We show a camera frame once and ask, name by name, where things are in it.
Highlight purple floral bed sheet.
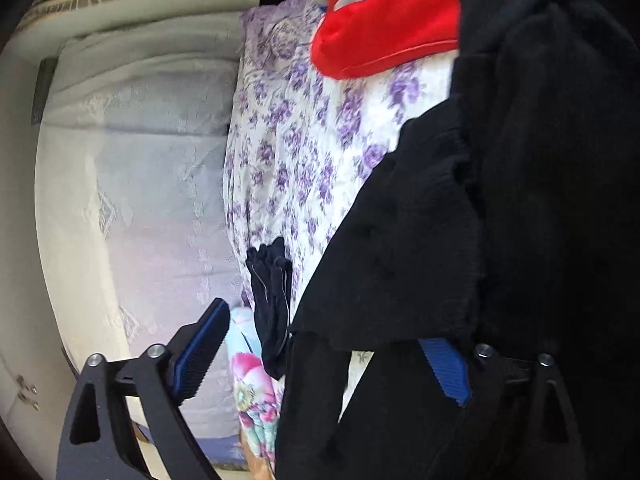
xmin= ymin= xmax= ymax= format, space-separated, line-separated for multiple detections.
xmin=222 ymin=0 xmax=463 ymax=376

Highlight ceiling lamp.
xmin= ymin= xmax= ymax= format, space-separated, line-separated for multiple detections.
xmin=14 ymin=374 xmax=42 ymax=412

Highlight folded floral blanket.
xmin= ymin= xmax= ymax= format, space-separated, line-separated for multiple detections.
xmin=224 ymin=305 xmax=288 ymax=477

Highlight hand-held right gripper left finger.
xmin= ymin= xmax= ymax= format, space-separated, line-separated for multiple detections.
xmin=56 ymin=297 xmax=231 ymax=480

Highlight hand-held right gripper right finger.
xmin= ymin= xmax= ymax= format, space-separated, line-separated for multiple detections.
xmin=419 ymin=337 xmax=587 ymax=480

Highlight red garment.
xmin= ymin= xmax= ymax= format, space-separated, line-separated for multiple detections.
xmin=310 ymin=0 xmax=487 ymax=81

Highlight folded black garment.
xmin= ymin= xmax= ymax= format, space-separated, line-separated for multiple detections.
xmin=245 ymin=236 xmax=297 ymax=382

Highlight black pants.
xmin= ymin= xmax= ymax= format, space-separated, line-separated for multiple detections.
xmin=274 ymin=0 xmax=640 ymax=480

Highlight white lace cover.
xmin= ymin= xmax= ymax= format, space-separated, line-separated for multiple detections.
xmin=32 ymin=17 xmax=253 ymax=443

